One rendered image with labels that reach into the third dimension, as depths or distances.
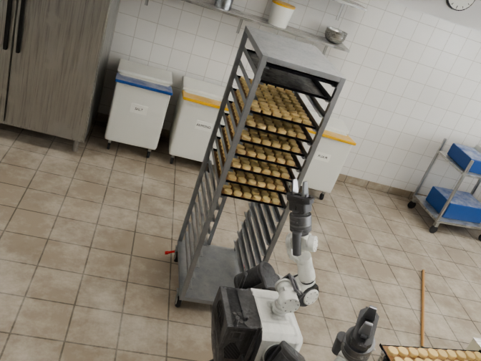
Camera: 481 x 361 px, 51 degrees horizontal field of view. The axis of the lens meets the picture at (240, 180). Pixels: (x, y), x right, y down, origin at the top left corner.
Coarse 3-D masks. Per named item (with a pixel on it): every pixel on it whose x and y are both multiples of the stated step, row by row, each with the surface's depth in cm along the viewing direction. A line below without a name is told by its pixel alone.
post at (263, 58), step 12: (264, 60) 262; (252, 84) 268; (252, 96) 270; (240, 120) 277; (240, 132) 280; (228, 156) 287; (228, 168) 291; (216, 192) 297; (216, 204) 302; (204, 228) 309; (204, 240) 314; (192, 264) 322
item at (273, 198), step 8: (216, 152) 349; (216, 160) 339; (232, 184) 316; (224, 192) 304; (232, 192) 308; (240, 192) 308; (248, 192) 312; (256, 192) 314; (264, 192) 317; (272, 192) 321; (256, 200) 309; (264, 200) 310; (272, 200) 313
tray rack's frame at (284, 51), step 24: (240, 48) 319; (264, 48) 274; (288, 48) 295; (312, 48) 318; (312, 72) 268; (336, 72) 278; (216, 120) 341; (216, 216) 382; (216, 264) 376; (192, 288) 345; (216, 288) 353
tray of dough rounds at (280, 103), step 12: (240, 84) 318; (264, 84) 328; (264, 96) 309; (276, 96) 313; (288, 96) 324; (252, 108) 282; (264, 108) 286; (276, 108) 294; (288, 108) 301; (300, 108) 306; (288, 120) 284; (300, 120) 287
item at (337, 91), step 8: (344, 80) 273; (336, 88) 275; (336, 96) 277; (328, 104) 281; (328, 112) 281; (328, 120) 283; (320, 128) 285; (320, 136) 288; (312, 152) 292; (304, 160) 297; (304, 168) 297; (304, 176) 300; (288, 208) 310; (280, 224) 315; (280, 232) 318; (272, 240) 321; (272, 248) 324; (264, 256) 329
